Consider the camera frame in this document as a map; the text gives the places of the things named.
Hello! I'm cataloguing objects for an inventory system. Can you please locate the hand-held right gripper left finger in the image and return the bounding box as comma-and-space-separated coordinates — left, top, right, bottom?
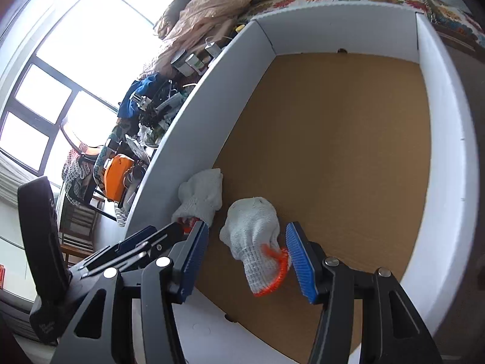
49, 220, 210, 364

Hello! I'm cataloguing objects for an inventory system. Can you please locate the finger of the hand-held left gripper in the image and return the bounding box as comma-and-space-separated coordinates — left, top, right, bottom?
79, 222, 190, 277
90, 225, 158, 265

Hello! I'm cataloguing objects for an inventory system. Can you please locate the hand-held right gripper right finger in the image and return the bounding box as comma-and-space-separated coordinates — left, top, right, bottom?
285, 222, 444, 364

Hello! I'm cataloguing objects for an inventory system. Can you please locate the white glove with orange cuff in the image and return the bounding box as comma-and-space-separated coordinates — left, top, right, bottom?
172, 167, 224, 236
220, 196, 292, 298

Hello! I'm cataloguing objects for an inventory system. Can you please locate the white cardboard box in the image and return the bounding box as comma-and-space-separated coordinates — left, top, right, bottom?
121, 0, 480, 364

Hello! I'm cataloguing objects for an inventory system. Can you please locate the orange bag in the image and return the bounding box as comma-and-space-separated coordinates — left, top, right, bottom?
104, 153, 136, 202

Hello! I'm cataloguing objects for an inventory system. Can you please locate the checked cloth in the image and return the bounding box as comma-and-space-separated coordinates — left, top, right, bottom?
62, 149, 95, 208

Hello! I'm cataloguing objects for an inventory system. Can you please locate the blue cloth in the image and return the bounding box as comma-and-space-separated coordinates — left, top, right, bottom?
117, 75, 160, 119

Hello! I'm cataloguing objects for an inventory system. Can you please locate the dark round jar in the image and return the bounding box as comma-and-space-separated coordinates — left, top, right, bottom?
170, 49, 187, 73

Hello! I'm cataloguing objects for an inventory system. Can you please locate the green label can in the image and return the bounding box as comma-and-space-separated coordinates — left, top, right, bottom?
185, 53, 208, 77

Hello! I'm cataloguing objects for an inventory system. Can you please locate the black framed window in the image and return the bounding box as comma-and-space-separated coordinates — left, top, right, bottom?
0, 0, 190, 183

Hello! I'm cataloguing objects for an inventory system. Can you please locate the beige crumpled blanket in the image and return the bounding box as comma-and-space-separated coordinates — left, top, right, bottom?
144, 0, 258, 78

